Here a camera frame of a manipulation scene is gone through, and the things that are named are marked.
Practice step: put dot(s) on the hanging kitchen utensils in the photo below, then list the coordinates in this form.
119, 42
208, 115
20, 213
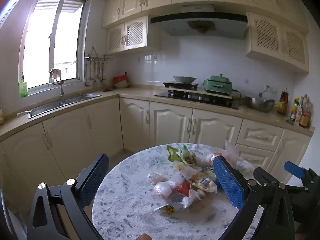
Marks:
95, 72

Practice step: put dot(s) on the green dish soap bottle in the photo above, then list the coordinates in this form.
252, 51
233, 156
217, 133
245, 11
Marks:
23, 88

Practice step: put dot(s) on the cream lattice door cabinet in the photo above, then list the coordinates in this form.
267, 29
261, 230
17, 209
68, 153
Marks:
275, 42
135, 33

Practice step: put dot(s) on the green snack wrapper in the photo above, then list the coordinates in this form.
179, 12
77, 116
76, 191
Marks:
175, 155

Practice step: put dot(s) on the pile of snack packets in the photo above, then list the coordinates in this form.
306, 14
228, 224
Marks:
197, 182

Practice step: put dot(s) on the metal utensil rack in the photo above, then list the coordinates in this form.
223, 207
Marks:
100, 57

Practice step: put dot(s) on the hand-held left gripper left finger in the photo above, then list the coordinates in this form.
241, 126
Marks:
93, 180

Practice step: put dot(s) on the black gas hob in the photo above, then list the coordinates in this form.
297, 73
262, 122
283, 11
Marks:
200, 100

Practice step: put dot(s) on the large dark sauce bottle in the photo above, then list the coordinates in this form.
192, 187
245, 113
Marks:
283, 100

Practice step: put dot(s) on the cream base cabinets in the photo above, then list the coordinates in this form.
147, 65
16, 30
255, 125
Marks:
100, 130

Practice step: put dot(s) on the grey wok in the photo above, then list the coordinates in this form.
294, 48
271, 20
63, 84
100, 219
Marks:
184, 79

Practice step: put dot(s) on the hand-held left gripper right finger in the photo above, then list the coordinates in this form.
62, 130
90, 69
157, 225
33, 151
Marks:
228, 181

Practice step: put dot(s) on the green electric cooker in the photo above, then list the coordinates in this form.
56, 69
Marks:
217, 85

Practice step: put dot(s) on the stainless steel sink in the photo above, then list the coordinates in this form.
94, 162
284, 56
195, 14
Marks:
75, 99

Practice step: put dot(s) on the range hood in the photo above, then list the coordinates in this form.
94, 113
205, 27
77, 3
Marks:
200, 25

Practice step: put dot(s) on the white bowl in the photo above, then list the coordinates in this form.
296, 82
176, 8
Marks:
122, 85

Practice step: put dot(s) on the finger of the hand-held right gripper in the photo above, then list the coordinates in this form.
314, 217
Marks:
263, 177
293, 169

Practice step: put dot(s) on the wall power outlet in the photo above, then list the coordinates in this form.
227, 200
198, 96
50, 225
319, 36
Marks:
271, 89

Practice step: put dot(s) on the sliding window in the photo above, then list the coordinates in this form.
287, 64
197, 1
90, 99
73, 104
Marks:
42, 42

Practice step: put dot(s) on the black portable stove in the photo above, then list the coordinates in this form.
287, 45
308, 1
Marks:
180, 85

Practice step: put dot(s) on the cluster of condiment bottles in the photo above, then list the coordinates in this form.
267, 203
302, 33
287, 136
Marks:
302, 112

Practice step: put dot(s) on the wooden board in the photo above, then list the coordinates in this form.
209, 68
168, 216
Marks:
200, 91

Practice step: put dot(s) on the metal kitchen faucet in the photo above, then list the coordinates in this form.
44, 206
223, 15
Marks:
61, 87

